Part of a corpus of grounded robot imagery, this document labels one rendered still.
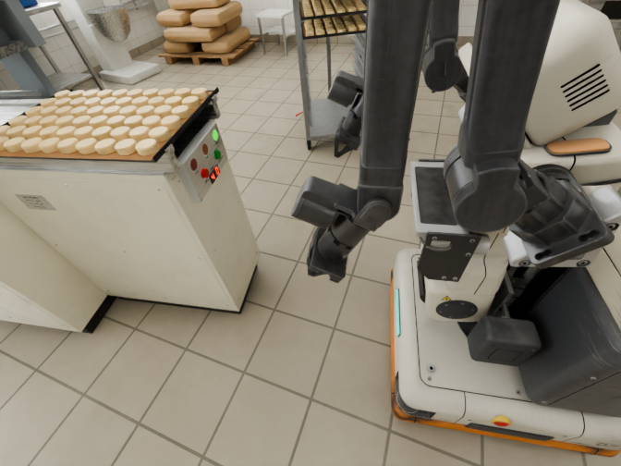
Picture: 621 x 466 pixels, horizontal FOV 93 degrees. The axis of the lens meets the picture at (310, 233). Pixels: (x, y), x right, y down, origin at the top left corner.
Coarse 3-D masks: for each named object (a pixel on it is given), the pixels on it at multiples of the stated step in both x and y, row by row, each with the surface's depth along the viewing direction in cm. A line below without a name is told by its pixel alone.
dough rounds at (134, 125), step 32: (64, 96) 99; (96, 96) 98; (128, 96) 95; (160, 96) 91; (192, 96) 89; (0, 128) 85; (32, 128) 83; (64, 128) 81; (96, 128) 83; (128, 128) 78; (160, 128) 76
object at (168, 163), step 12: (168, 156) 73; (72, 168) 82; (84, 168) 81; (96, 168) 80; (108, 168) 79; (120, 168) 78; (132, 168) 78; (144, 168) 77; (156, 168) 76; (168, 168) 75
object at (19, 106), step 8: (216, 96) 92; (0, 104) 106; (8, 104) 105; (16, 104) 104; (24, 104) 104; (32, 104) 103; (208, 104) 92; (216, 104) 94; (0, 112) 108; (8, 112) 108; (16, 112) 107; (208, 112) 94; (216, 112) 94
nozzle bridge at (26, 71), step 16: (0, 0) 95; (16, 0) 99; (0, 16) 100; (16, 16) 99; (0, 32) 102; (16, 32) 103; (32, 32) 105; (0, 48) 99; (16, 48) 103; (16, 64) 114; (32, 64) 114; (16, 80) 119; (32, 80) 118; (48, 80) 120; (48, 96) 122
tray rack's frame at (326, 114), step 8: (328, 40) 227; (328, 48) 231; (328, 56) 235; (328, 64) 239; (328, 72) 244; (328, 80) 248; (328, 88) 253; (312, 104) 253; (320, 104) 251; (328, 104) 250; (336, 104) 249; (312, 112) 243; (320, 112) 242; (328, 112) 241; (336, 112) 240; (344, 112) 239; (312, 120) 234; (320, 120) 233; (328, 120) 231; (336, 120) 230; (312, 128) 226; (320, 128) 225; (328, 128) 224; (336, 128) 222; (304, 136) 224; (312, 136) 217; (320, 136) 217; (328, 136) 218
